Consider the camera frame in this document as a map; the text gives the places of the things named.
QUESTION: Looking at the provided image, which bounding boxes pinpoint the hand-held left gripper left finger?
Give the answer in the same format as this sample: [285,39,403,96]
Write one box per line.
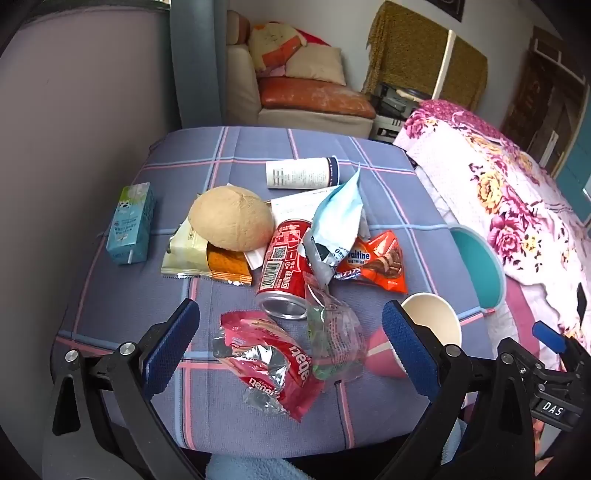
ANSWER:
[41,298,201,480]

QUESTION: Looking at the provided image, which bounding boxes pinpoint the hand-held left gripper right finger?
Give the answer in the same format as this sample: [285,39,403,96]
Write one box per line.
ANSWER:
[374,300,539,480]

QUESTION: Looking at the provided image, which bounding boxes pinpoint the pink paper cup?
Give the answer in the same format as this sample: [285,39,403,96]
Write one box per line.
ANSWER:
[365,292,463,380]

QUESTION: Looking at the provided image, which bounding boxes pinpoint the clear plastic wrapper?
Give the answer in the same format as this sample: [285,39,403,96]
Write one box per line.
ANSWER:
[302,272,370,384]

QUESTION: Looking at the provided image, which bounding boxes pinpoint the orange snack wrapper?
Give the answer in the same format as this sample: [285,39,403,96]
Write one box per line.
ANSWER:
[333,230,409,295]

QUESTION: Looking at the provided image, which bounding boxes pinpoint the yellow orange snack packet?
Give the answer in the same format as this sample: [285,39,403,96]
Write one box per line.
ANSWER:
[161,219,254,288]

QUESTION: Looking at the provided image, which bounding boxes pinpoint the teal trash bin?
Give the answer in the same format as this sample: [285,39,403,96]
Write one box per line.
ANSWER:
[448,225,507,315]

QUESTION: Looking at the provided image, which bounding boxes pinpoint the red snack wrapper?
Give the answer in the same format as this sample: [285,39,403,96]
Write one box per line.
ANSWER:
[212,310,326,423]

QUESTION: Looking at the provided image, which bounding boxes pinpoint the silver blue foil wrapper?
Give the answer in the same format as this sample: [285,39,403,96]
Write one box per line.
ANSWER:
[298,226,358,288]

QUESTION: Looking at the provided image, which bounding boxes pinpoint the teal milk carton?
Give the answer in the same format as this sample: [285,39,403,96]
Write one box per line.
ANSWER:
[105,182,156,265]

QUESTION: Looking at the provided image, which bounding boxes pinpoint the red soda can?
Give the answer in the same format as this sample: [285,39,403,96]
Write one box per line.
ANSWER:
[255,218,315,320]

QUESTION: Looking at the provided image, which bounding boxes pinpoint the brown coconut shell half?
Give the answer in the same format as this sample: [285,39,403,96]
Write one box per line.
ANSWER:
[188,185,274,252]

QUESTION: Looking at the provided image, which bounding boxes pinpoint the light blue foil pouch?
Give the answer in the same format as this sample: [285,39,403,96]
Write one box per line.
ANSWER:
[313,163,370,245]

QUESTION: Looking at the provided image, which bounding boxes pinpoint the white medicine box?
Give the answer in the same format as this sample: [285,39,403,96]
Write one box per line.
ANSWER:
[269,186,345,229]

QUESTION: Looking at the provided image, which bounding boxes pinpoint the white cup dark blue rim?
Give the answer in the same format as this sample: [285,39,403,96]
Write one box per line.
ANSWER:
[265,157,341,190]

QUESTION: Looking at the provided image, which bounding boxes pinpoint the purple plaid blanket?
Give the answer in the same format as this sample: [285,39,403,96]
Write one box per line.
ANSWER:
[48,126,492,455]

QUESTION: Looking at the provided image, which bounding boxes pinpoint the pink floral quilt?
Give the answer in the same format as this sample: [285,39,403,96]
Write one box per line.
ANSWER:
[392,99,591,370]

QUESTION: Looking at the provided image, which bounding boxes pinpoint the teal cabinet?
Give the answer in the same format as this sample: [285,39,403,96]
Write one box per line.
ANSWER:
[554,106,591,197]

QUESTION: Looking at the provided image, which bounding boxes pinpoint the person's light blue clothing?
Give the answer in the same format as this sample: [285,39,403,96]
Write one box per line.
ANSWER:
[205,455,296,480]

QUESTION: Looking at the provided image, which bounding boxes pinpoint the brown wooden cabinet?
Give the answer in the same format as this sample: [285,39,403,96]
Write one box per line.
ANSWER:
[501,25,591,162]

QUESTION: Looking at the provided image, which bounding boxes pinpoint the black electronic device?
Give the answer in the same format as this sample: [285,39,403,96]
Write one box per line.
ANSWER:
[372,82,432,116]

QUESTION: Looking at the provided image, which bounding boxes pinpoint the orange seat cushion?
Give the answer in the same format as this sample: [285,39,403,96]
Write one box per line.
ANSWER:
[257,76,377,118]

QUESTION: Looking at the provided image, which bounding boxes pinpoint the beige sofa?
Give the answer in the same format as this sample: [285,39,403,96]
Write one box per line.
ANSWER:
[225,9,377,138]

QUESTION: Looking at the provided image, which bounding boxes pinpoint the cream pillow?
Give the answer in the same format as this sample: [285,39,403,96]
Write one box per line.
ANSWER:
[284,45,347,87]

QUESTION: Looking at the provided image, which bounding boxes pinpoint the leopard print cloth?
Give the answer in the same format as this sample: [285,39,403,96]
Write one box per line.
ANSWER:
[362,0,489,112]

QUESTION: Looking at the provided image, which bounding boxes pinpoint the yellow orange plush pillow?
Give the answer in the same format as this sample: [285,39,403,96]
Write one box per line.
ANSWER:
[248,21,309,77]

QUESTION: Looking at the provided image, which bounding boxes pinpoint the brown beige cushion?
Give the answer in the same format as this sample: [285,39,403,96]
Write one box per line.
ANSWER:
[226,10,252,46]

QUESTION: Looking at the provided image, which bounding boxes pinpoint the white frame bar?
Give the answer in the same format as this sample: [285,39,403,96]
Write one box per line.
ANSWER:
[433,28,458,101]

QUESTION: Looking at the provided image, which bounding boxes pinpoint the dark wall poster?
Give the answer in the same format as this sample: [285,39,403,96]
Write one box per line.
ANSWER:
[425,0,465,22]

